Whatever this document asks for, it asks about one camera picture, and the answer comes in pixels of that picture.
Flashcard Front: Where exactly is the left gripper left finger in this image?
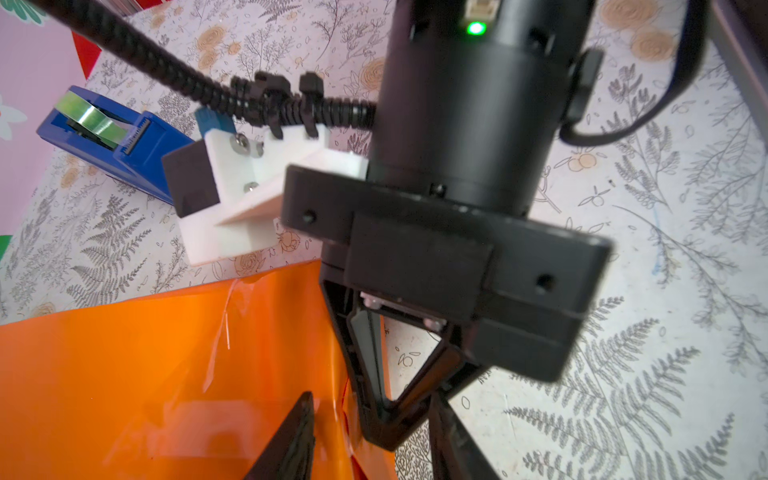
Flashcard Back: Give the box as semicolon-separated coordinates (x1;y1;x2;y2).
243;391;316;480

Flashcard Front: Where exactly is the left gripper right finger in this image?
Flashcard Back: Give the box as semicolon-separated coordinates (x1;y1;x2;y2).
428;393;498;480

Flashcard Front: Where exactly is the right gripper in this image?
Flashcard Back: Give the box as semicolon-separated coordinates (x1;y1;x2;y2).
281;166;613;451

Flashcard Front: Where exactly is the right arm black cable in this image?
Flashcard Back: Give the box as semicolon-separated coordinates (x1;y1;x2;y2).
26;0;379;139

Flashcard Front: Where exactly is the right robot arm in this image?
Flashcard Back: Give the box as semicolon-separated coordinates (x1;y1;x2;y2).
281;1;612;450

